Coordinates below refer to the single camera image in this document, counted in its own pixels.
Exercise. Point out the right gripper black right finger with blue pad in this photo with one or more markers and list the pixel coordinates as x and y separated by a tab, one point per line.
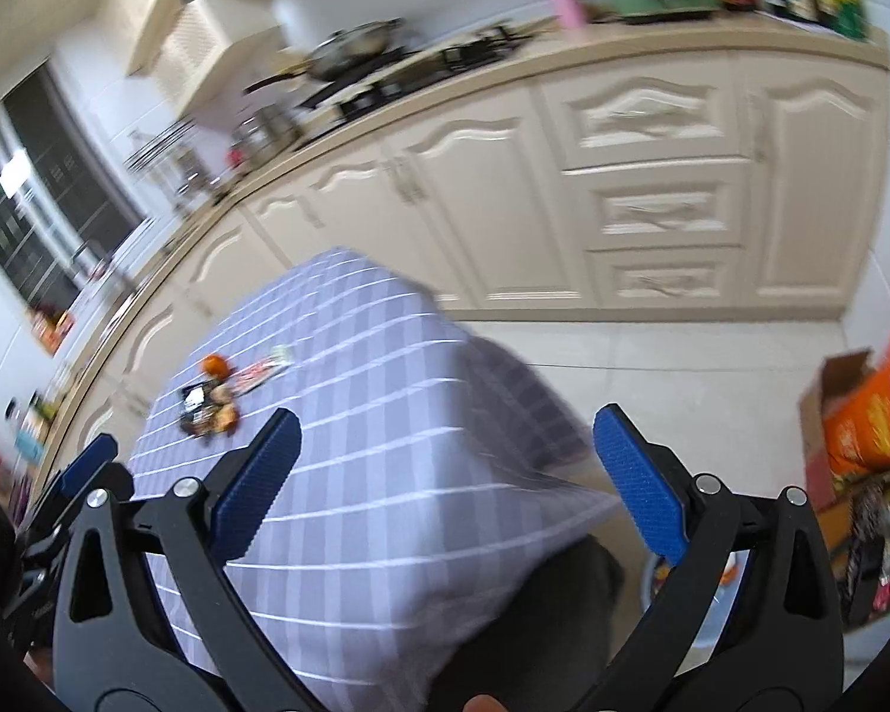
748	618

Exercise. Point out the pink bottle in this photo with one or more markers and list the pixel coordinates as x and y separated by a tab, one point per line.
569	14

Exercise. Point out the orange peel piece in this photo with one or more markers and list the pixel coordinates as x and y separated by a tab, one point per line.
216	366

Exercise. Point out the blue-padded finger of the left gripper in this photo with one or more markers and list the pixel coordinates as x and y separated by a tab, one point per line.
44	536

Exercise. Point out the brown food scrap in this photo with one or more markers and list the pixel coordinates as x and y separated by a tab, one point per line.
224	415

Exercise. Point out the metal wok pan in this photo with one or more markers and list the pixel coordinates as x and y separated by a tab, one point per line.
342	52

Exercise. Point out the black gas stove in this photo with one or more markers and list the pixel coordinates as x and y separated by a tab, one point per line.
414	72

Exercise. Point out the black snack wrapper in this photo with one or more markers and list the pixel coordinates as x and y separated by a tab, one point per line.
194	409

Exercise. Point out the red white checked wrapper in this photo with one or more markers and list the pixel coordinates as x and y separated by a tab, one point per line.
257	373

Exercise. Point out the hanging utensil rack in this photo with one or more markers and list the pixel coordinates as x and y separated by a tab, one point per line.
170	162

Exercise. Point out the dark kitchen window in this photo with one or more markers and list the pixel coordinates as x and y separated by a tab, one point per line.
61	212

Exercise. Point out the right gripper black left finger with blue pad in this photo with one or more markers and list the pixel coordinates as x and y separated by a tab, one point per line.
146	618

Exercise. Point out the orange snack bag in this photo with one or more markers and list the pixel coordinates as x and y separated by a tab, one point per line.
857	433

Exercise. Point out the purple checked tablecloth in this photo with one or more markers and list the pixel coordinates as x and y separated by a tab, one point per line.
432	478

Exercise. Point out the cream kitchen cabinet run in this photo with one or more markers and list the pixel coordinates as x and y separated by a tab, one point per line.
710	171

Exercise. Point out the glass jar on counter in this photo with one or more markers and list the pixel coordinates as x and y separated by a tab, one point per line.
260	134

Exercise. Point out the light blue trash bin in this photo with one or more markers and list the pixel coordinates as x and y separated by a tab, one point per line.
688	596

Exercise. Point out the black bag with snacks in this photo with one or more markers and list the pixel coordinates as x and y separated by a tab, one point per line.
864	588

